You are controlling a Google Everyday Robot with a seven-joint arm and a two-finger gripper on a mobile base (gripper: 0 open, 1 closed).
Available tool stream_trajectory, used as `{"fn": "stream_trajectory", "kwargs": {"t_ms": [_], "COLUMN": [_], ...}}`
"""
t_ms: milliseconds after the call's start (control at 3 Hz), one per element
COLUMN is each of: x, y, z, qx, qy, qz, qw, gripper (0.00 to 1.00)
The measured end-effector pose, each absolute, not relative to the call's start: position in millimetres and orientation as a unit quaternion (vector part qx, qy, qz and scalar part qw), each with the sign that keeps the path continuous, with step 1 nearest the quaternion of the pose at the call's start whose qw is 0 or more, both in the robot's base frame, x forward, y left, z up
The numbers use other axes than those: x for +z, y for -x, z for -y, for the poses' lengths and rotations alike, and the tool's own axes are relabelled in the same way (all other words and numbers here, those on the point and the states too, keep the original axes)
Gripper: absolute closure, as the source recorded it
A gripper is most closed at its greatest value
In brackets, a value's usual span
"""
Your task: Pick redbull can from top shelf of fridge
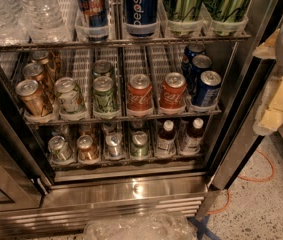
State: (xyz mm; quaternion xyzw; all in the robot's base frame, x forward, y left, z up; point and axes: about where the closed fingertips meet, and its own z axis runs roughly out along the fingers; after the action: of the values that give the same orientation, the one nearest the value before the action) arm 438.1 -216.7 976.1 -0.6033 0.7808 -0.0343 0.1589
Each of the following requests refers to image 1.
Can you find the brown bottle white cap left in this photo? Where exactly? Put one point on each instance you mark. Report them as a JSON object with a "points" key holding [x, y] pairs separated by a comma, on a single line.
{"points": [[165, 146]]}

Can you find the red Coca-Cola can left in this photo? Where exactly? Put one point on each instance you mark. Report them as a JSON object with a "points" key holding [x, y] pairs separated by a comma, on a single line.
{"points": [[139, 92]]}

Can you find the clear water bottle right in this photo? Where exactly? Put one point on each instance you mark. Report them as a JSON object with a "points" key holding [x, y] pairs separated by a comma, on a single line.
{"points": [[44, 22]]}

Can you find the silver can bottom middle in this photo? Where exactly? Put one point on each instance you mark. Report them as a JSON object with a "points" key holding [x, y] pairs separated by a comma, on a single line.
{"points": [[114, 144]]}

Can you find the copper can bottom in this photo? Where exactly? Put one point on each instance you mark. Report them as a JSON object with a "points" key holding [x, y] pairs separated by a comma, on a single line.
{"points": [[87, 150]]}

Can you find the green can top right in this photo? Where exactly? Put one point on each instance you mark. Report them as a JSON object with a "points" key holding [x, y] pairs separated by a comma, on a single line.
{"points": [[227, 11]]}

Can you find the silver can bottom left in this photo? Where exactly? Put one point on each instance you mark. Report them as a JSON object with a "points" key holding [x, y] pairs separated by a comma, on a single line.
{"points": [[59, 148]]}

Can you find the gold can middle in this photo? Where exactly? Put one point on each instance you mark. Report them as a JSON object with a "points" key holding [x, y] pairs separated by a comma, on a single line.
{"points": [[36, 71]]}

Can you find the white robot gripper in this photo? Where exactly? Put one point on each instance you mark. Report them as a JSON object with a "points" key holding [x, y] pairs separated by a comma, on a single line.
{"points": [[269, 116]]}

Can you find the blue Pepsi can top shelf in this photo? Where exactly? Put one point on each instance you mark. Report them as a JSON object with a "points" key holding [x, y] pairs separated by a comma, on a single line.
{"points": [[140, 17]]}

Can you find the white green ginger ale can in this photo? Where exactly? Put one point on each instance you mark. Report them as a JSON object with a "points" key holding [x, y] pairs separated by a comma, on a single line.
{"points": [[69, 96]]}

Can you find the gold can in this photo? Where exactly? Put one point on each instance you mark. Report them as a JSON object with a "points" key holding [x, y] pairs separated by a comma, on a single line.
{"points": [[36, 71], [34, 98], [50, 60]]}

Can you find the green can top left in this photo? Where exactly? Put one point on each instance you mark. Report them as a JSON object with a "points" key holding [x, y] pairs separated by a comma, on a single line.
{"points": [[182, 15]]}

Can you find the clear plastic wrap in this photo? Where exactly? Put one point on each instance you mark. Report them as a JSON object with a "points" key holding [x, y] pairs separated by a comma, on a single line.
{"points": [[150, 226]]}

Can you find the blue Pepsi can middle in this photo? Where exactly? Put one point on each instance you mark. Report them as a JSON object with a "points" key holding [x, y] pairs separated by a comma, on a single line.
{"points": [[199, 64]]}

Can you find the stainless steel fridge door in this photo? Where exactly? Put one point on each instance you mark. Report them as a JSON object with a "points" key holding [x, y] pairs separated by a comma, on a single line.
{"points": [[1, 150]]}

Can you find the blue tape on floor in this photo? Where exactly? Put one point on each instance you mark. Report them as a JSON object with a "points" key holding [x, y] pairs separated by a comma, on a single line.
{"points": [[203, 232]]}

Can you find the green can bottom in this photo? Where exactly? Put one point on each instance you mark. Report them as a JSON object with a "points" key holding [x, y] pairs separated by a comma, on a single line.
{"points": [[139, 145]]}

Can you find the blue silver Red Bull can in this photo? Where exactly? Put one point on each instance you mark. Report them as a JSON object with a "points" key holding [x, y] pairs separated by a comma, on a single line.
{"points": [[94, 19]]}

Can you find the blue Pepsi can back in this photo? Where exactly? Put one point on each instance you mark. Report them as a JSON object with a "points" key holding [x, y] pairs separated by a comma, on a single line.
{"points": [[190, 51]]}

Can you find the green can back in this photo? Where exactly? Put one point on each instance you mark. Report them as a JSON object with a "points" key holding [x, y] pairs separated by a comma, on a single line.
{"points": [[103, 68]]}

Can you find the gold can front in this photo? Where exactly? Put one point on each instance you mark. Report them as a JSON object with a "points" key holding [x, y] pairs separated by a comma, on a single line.
{"points": [[34, 98]]}

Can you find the blue Pepsi can front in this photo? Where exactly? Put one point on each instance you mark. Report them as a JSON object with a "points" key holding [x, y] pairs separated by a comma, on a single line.
{"points": [[208, 86]]}

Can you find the red coca-cola can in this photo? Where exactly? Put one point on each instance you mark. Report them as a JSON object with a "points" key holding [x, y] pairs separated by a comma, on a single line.
{"points": [[173, 87], [139, 92]]}

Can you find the green can front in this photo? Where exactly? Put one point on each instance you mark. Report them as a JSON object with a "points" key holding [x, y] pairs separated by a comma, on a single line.
{"points": [[104, 95]]}

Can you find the gold can back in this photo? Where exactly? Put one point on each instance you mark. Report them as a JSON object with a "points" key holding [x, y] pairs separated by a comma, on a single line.
{"points": [[50, 60]]}

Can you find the red Coca-Cola can right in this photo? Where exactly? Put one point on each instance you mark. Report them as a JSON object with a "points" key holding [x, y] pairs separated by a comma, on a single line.
{"points": [[173, 87]]}

